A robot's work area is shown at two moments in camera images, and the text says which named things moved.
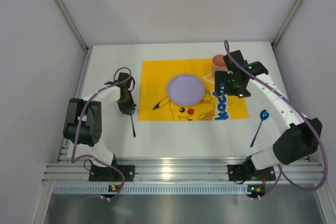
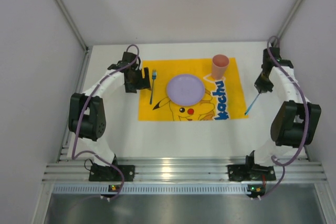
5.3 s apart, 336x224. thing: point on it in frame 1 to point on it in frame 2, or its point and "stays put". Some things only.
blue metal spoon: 264,115 to 247,111
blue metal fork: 134,132 to 154,75
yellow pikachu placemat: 155,104 stays put
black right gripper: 221,83 to 263,86
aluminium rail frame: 62,170 stays put
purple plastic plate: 186,89 stays put
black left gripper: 127,107 to 142,78
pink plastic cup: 218,63 stays put
